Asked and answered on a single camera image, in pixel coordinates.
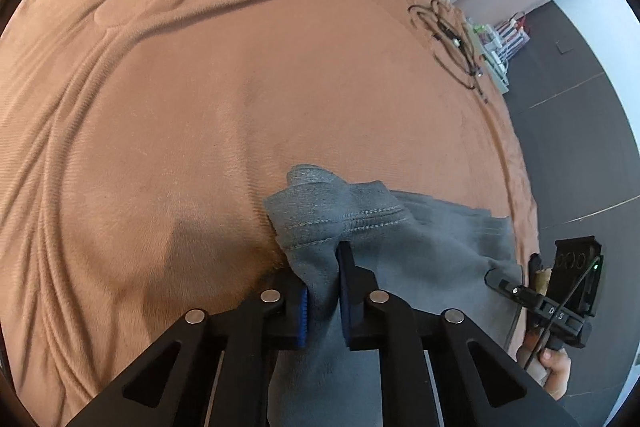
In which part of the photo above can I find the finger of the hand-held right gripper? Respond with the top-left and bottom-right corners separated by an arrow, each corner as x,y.
485,269 -> 542,311

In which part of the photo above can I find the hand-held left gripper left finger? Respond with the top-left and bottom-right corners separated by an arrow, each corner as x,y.
62,273 -> 308,427

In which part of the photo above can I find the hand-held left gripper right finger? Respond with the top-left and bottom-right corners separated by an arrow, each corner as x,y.
336,241 -> 581,427

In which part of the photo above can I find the grey t-shirt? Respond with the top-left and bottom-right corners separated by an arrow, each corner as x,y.
263,164 -> 526,427

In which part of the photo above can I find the person's right hand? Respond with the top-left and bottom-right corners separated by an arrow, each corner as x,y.
517,332 -> 572,401

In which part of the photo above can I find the white nightstand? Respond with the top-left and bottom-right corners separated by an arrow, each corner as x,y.
465,23 -> 511,95

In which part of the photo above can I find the orange-brown blanket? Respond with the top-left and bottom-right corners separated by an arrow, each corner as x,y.
0,0 -> 540,427

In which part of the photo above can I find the pink striped bag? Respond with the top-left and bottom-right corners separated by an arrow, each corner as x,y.
495,11 -> 531,58

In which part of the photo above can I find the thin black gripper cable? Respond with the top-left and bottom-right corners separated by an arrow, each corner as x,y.
505,257 -> 601,368

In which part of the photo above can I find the tangled black cable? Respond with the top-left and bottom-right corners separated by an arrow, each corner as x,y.
407,1 -> 493,104

